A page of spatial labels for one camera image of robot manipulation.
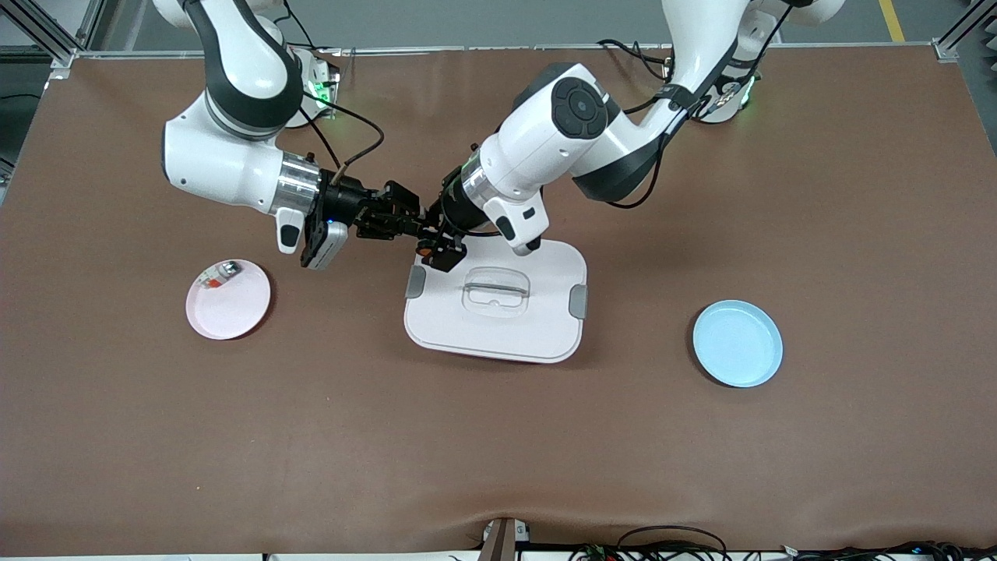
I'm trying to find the pink round plate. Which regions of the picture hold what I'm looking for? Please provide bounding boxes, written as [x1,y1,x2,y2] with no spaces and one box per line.
[185,259,272,340]

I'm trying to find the black looped cable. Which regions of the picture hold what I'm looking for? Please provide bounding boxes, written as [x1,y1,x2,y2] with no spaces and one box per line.
[615,525,731,558]

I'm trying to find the white lunch box grey clips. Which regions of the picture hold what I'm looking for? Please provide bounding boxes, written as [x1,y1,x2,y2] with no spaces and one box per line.
[403,238,589,365]

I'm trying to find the brown table mat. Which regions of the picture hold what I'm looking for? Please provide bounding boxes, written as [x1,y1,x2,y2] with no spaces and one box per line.
[0,43,997,556]

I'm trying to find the aluminium frame profile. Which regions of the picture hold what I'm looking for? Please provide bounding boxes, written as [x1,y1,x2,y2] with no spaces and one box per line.
[933,0,997,63]
[0,0,106,71]

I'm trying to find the light blue round plate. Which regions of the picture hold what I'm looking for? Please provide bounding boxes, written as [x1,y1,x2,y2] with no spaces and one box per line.
[692,300,784,389]

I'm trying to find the brown post with white bracket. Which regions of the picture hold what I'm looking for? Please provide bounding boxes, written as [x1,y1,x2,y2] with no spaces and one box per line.
[479,517,532,561]

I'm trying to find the silver table edge rail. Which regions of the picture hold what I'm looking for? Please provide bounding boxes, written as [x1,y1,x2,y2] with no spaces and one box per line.
[74,43,947,60]

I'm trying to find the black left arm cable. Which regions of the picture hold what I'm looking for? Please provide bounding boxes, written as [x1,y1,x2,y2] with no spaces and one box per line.
[600,0,795,211]

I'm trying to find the small clear red switch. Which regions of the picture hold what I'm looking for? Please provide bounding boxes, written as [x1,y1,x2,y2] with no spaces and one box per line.
[196,261,244,291]

